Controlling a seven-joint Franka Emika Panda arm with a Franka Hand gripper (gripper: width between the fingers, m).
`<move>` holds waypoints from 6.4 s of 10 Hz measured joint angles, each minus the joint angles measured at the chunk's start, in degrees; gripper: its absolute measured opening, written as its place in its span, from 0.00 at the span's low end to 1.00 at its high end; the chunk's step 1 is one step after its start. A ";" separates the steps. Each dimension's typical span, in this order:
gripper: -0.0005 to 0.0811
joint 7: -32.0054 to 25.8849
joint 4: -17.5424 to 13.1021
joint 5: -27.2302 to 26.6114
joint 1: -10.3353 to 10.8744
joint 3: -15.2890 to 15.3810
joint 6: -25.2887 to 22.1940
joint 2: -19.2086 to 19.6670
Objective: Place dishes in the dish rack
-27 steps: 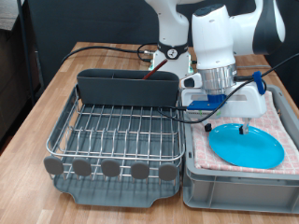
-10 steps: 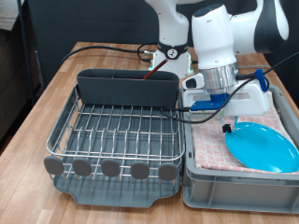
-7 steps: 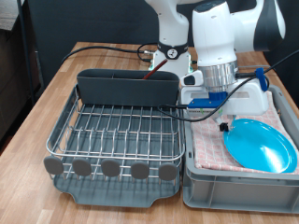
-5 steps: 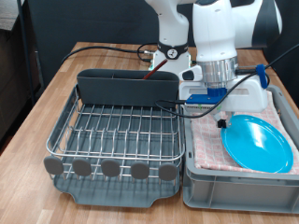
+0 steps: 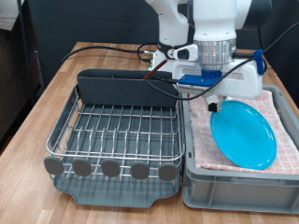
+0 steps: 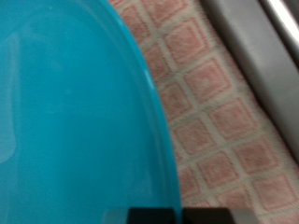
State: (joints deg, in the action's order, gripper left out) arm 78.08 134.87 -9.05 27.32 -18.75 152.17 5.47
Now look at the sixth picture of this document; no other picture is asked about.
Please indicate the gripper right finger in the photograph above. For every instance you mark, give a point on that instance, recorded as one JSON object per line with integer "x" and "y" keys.
{"x": 211, "y": 216}

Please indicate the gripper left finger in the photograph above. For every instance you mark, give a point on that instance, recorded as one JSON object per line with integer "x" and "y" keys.
{"x": 149, "y": 216}

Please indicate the blue plastic plate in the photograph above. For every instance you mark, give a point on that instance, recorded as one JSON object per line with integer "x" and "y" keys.
{"x": 78, "y": 109}

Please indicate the pink checked cloth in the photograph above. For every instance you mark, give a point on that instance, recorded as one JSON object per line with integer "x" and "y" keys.
{"x": 211, "y": 109}

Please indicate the gray plastic crate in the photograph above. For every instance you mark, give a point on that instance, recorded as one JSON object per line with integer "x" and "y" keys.
{"x": 264, "y": 62}

